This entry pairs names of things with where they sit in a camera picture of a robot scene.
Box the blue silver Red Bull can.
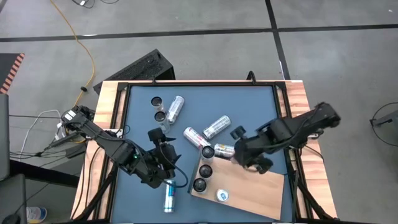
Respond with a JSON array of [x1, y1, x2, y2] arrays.
[[215, 188, 230, 203], [163, 179, 177, 214]]

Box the white Celsius Tropical Vibe can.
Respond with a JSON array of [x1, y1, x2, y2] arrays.
[[213, 142, 236, 159]]

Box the black computer tower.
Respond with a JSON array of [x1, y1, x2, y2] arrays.
[[93, 49, 177, 96]]

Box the white Celsius Peach Vibe can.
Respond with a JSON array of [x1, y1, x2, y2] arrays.
[[150, 96, 165, 113], [154, 111, 172, 134], [183, 126, 212, 150], [167, 95, 186, 124]]

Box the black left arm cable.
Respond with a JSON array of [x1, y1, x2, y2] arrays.
[[158, 141, 190, 189]]

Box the white plastic container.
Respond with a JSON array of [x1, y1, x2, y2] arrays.
[[26, 206, 48, 224]]

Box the wooden shelf black metal frame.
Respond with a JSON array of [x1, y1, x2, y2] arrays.
[[188, 148, 286, 221]]

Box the yellow floor cable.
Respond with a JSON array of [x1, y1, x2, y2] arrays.
[[49, 0, 96, 125]]

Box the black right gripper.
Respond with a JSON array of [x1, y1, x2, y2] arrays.
[[230, 125, 274, 175]]

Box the orange black striped floor mat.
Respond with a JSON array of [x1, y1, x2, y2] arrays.
[[0, 52, 25, 94]]

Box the white floor cable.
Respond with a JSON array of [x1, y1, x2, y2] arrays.
[[18, 108, 63, 153]]

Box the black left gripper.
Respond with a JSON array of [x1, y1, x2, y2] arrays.
[[148, 127, 181, 180]]

